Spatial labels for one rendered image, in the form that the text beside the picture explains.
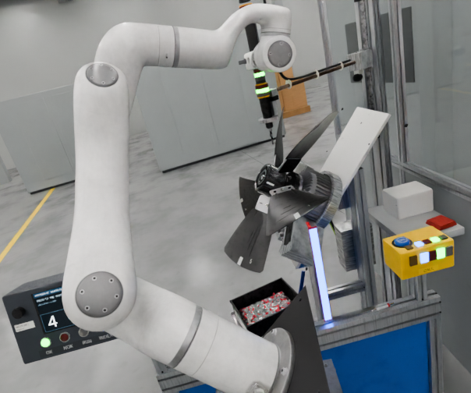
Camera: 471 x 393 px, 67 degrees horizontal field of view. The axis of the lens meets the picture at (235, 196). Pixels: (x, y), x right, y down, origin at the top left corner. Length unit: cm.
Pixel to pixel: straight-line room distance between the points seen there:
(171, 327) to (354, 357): 79
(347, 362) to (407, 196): 75
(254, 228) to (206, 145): 552
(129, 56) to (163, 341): 58
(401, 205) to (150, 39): 124
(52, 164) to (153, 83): 311
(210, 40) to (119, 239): 50
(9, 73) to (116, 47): 1298
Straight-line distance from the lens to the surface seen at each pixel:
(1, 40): 1387
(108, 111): 71
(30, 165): 865
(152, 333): 69
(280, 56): 93
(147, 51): 87
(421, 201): 173
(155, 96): 667
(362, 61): 169
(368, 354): 134
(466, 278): 186
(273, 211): 120
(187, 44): 88
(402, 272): 113
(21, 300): 109
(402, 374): 147
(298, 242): 132
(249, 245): 140
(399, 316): 126
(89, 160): 72
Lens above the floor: 167
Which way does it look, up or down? 21 degrees down
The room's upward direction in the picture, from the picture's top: 14 degrees counter-clockwise
